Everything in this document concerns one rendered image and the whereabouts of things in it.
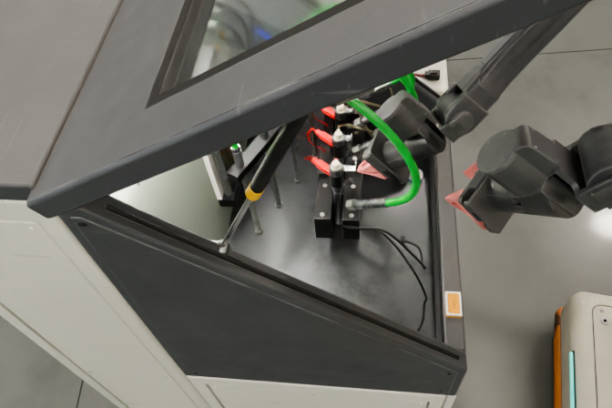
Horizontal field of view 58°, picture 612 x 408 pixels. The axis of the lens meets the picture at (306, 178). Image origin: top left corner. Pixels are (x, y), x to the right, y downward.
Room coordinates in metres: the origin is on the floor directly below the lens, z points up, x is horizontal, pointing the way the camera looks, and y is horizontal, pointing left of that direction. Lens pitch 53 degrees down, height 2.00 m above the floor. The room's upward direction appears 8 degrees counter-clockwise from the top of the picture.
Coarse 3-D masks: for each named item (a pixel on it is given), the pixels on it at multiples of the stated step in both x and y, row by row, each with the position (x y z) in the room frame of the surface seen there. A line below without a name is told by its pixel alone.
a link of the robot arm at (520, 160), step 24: (504, 144) 0.38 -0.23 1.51; (528, 144) 0.36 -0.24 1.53; (552, 144) 0.38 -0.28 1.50; (576, 144) 0.39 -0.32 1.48; (480, 168) 0.37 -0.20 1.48; (504, 168) 0.35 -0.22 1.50; (528, 168) 0.35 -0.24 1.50; (552, 168) 0.35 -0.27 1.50; (576, 168) 0.36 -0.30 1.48; (528, 192) 0.34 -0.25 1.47; (576, 192) 0.32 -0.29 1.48; (600, 192) 0.31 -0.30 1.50
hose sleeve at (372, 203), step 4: (356, 200) 0.59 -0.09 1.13; (360, 200) 0.59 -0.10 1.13; (364, 200) 0.58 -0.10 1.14; (368, 200) 0.58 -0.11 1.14; (372, 200) 0.57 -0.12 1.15; (376, 200) 0.57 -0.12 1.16; (380, 200) 0.56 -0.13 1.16; (384, 200) 0.56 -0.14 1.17; (352, 204) 0.59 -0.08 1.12; (356, 204) 0.58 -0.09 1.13; (360, 204) 0.58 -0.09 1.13; (364, 204) 0.57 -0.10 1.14; (368, 204) 0.57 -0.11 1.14; (372, 204) 0.57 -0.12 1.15; (376, 204) 0.56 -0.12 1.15; (380, 204) 0.56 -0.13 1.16; (384, 204) 0.55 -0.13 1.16; (356, 208) 0.58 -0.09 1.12; (360, 208) 0.58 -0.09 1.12; (364, 208) 0.57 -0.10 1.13; (368, 208) 0.57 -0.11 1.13; (372, 208) 0.56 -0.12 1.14; (376, 208) 0.56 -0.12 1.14; (380, 208) 0.56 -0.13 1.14
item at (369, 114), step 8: (352, 104) 0.59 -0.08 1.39; (360, 104) 0.59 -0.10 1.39; (360, 112) 0.58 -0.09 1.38; (368, 112) 0.58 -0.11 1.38; (376, 120) 0.57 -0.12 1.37; (384, 128) 0.56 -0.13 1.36; (392, 136) 0.55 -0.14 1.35; (400, 144) 0.55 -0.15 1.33; (400, 152) 0.54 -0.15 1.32; (408, 152) 0.54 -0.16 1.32; (408, 160) 0.53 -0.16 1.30; (416, 168) 0.53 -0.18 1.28; (416, 176) 0.53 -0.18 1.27; (416, 184) 0.52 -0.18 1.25; (408, 192) 0.53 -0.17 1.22; (416, 192) 0.52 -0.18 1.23; (392, 200) 0.55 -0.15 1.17; (400, 200) 0.54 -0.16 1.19; (408, 200) 0.53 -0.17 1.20
